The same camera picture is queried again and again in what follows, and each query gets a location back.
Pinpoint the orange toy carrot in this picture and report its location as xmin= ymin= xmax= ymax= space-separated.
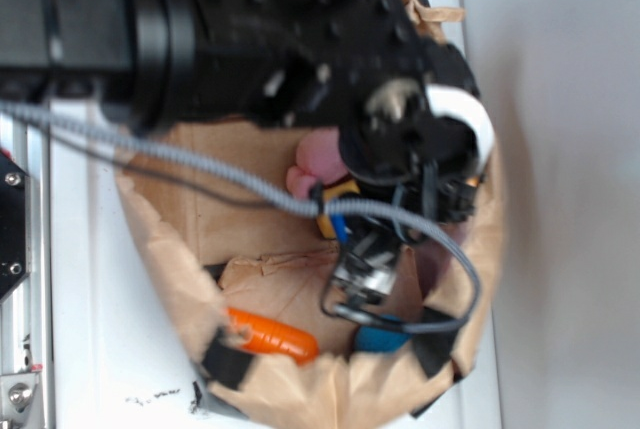
xmin=227 ymin=308 xmax=319 ymax=365

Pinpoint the black tape piece left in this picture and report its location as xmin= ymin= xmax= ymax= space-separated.
xmin=199 ymin=329 xmax=255 ymax=390

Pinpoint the grey braided cable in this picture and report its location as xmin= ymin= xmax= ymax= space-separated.
xmin=0 ymin=101 xmax=482 ymax=335

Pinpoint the pink plush bunny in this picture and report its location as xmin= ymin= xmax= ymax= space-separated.
xmin=286 ymin=128 xmax=348 ymax=199

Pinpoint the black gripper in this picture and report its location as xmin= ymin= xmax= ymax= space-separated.
xmin=199 ymin=0 xmax=480 ymax=223

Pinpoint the black tape piece right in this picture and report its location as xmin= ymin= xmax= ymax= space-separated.
xmin=411 ymin=329 xmax=458 ymax=378

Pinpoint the aluminium rail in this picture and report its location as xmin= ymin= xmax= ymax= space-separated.
xmin=1 ymin=113 xmax=56 ymax=428

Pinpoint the brown paper bag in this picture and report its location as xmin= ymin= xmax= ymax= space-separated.
xmin=113 ymin=0 xmax=506 ymax=428

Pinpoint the blue ball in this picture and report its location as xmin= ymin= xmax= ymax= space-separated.
xmin=353 ymin=326 xmax=412 ymax=353

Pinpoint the black mounting bracket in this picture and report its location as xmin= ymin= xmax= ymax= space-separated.
xmin=0 ymin=149 xmax=30 ymax=302

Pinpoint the black tape piece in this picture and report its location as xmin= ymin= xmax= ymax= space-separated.
xmin=411 ymin=329 xmax=458 ymax=378
xmin=199 ymin=329 xmax=255 ymax=390

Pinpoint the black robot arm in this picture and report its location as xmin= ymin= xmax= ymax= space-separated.
xmin=1 ymin=0 xmax=492 ymax=233

